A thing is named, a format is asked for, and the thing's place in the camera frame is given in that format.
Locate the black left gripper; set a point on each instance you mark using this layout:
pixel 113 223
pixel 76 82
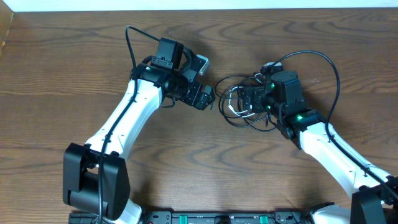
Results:
pixel 205 100

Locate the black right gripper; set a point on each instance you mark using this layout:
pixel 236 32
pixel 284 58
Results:
pixel 257 93

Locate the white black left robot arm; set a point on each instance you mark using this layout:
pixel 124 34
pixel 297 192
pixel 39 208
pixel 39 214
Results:
pixel 95 178

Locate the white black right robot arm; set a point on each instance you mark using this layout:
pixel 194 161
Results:
pixel 373 191

